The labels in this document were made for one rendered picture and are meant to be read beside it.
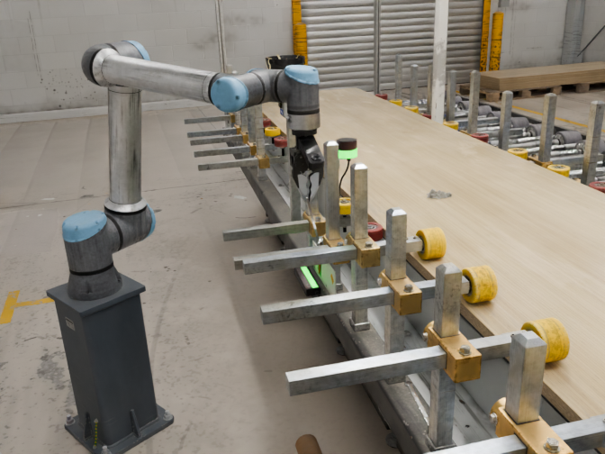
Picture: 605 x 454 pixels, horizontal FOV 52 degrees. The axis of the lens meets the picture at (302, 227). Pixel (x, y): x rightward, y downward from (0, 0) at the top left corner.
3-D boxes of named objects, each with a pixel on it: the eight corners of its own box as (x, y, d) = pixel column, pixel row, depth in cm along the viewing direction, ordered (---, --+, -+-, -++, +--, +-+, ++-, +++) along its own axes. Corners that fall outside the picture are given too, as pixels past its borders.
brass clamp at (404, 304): (397, 316, 130) (397, 295, 128) (374, 289, 142) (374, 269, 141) (424, 312, 131) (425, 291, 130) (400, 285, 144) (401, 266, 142)
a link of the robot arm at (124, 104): (94, 243, 229) (87, 38, 195) (130, 228, 243) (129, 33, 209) (123, 258, 222) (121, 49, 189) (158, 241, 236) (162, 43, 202)
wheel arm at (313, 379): (290, 398, 104) (289, 380, 103) (285, 385, 107) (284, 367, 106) (551, 349, 114) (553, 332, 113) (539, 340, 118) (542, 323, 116)
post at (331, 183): (329, 295, 191) (326, 142, 174) (327, 289, 194) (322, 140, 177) (340, 293, 192) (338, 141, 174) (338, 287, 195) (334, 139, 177)
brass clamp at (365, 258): (359, 268, 153) (359, 250, 151) (343, 249, 165) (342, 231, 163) (383, 266, 154) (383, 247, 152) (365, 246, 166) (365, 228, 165)
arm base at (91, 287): (84, 305, 209) (79, 279, 205) (58, 289, 221) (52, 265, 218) (132, 286, 221) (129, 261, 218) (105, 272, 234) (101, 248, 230)
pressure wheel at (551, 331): (537, 320, 112) (515, 322, 120) (547, 365, 111) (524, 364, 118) (566, 315, 113) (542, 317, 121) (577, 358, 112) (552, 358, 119)
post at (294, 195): (292, 233, 236) (286, 117, 220) (289, 229, 241) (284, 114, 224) (303, 231, 237) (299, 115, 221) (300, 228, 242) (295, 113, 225)
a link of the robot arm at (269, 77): (234, 70, 170) (271, 72, 163) (258, 66, 179) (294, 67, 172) (237, 104, 173) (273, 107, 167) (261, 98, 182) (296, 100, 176)
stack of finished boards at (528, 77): (636, 77, 926) (638, 66, 920) (499, 91, 859) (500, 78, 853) (599, 71, 994) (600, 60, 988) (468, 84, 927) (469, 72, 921)
